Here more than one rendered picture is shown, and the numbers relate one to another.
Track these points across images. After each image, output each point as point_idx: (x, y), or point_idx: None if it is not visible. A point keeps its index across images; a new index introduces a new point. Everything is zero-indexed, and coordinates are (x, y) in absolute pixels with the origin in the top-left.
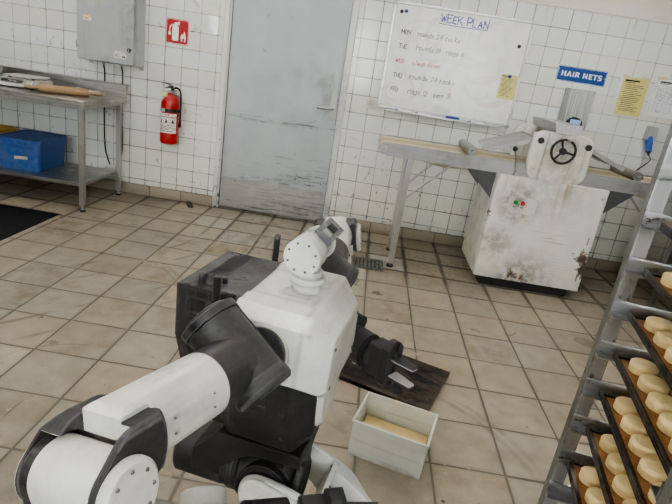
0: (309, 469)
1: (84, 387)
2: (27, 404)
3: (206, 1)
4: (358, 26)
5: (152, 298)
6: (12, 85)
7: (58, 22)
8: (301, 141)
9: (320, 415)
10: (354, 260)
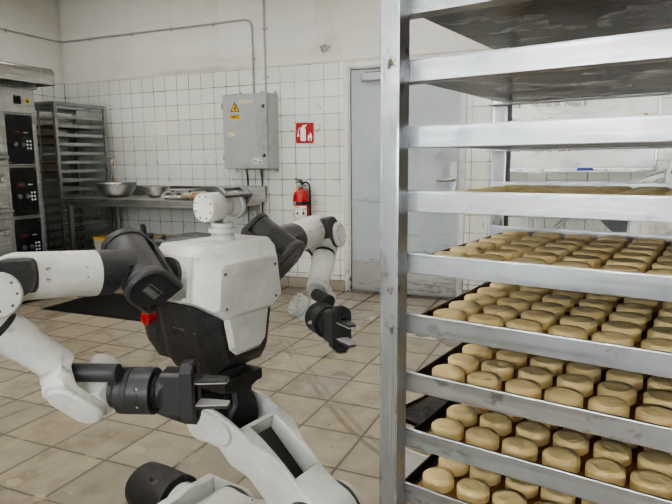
0: (255, 413)
1: (176, 423)
2: (127, 432)
3: (327, 102)
4: (469, 96)
5: (259, 361)
6: (173, 197)
7: (212, 143)
8: (426, 216)
9: (232, 341)
10: None
